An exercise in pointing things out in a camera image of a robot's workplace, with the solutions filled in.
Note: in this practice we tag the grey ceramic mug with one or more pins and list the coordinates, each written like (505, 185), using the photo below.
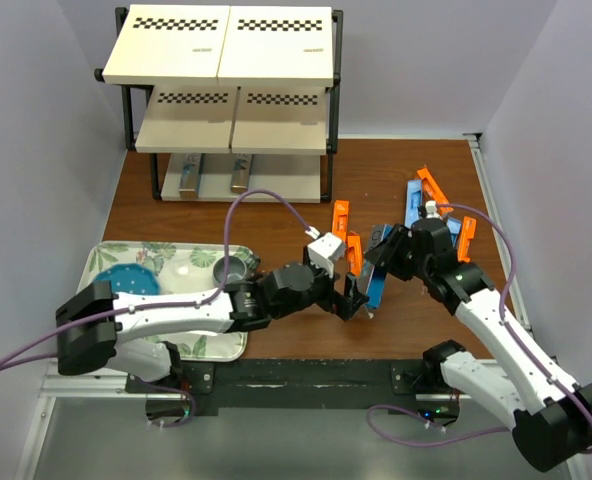
(241, 265)

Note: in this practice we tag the blue toothpaste box right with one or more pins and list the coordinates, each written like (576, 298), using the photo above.
(454, 226)

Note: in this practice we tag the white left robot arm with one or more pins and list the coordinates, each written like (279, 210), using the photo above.
(98, 328)

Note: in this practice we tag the black frame three-tier shelf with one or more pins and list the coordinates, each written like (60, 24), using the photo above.
(223, 80)

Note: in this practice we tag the teal dotted plate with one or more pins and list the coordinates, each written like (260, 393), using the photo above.
(130, 278)

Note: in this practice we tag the blue toothpaste box upper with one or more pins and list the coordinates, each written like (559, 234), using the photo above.
(414, 199)

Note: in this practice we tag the leaf-patterned white tray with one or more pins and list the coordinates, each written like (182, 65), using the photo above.
(179, 268)

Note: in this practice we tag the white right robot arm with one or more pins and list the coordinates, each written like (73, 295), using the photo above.
(547, 412)

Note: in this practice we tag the metallic blue toothpaste box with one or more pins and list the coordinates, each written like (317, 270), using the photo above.
(372, 279)

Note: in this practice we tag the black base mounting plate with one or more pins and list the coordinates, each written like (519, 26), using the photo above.
(316, 384)

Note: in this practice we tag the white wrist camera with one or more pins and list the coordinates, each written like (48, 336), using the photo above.
(325, 251)
(430, 211)

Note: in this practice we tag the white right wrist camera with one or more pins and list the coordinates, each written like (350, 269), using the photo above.
(430, 211)

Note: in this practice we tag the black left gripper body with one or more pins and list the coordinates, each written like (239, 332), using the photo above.
(321, 293)

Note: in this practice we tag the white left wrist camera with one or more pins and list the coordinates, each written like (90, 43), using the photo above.
(325, 251)

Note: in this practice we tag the silver blue toothpaste box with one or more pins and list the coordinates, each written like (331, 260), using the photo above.
(191, 171)
(240, 178)

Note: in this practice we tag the orange toothpaste box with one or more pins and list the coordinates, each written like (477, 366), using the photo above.
(432, 191)
(354, 254)
(340, 219)
(467, 234)

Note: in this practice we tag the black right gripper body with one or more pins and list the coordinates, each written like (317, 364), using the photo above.
(398, 256)

